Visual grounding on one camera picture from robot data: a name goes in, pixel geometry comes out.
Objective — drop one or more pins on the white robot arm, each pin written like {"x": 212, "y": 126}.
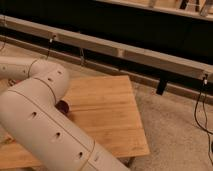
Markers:
{"x": 28, "y": 112}

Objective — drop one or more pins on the wooden table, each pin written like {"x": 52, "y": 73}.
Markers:
{"x": 105, "y": 109}

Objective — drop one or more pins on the dark purple bowl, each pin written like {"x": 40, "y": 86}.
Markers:
{"x": 63, "y": 107}

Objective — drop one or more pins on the long wooden baseboard rail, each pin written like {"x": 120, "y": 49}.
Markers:
{"x": 143, "y": 56}

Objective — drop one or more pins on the black rail bracket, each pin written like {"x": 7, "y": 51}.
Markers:
{"x": 161, "y": 86}

